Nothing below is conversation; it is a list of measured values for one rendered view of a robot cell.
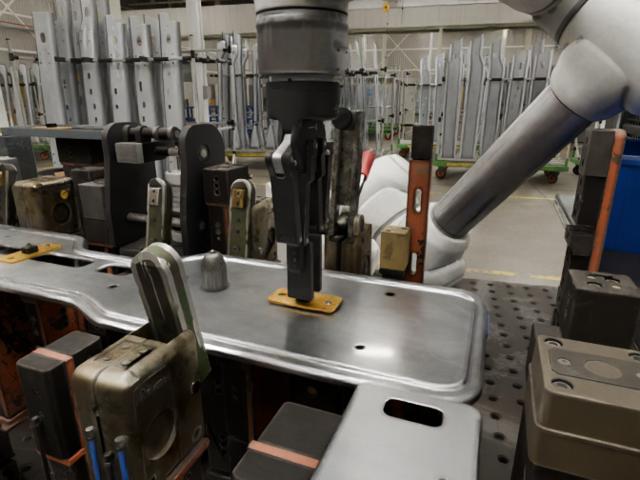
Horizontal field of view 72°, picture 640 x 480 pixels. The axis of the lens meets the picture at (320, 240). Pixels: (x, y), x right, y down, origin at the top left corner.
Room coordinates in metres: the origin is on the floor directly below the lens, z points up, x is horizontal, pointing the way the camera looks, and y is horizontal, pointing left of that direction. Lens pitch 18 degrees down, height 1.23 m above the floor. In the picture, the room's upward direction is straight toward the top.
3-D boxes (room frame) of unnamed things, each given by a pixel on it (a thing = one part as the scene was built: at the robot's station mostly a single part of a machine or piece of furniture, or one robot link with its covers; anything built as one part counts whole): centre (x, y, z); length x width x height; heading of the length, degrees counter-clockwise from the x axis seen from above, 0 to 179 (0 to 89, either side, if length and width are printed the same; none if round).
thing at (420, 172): (0.58, -0.13, 0.95); 0.03 x 0.01 x 0.50; 68
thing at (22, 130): (1.04, 0.54, 1.16); 0.37 x 0.14 x 0.02; 68
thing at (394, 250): (0.56, -0.10, 0.88); 0.04 x 0.04 x 0.36; 68
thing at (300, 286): (0.46, 0.02, 1.05); 0.03 x 0.01 x 0.07; 68
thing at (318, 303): (0.48, 0.02, 1.01); 0.08 x 0.04 x 0.01; 68
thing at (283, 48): (0.48, 0.02, 1.28); 0.09 x 0.09 x 0.06
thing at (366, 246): (0.63, -0.04, 0.88); 0.07 x 0.06 x 0.35; 158
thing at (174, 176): (0.80, 0.28, 0.94); 0.18 x 0.13 x 0.49; 68
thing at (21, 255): (0.65, 0.45, 1.01); 0.08 x 0.04 x 0.01; 158
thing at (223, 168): (0.76, 0.16, 0.91); 0.07 x 0.05 x 0.42; 158
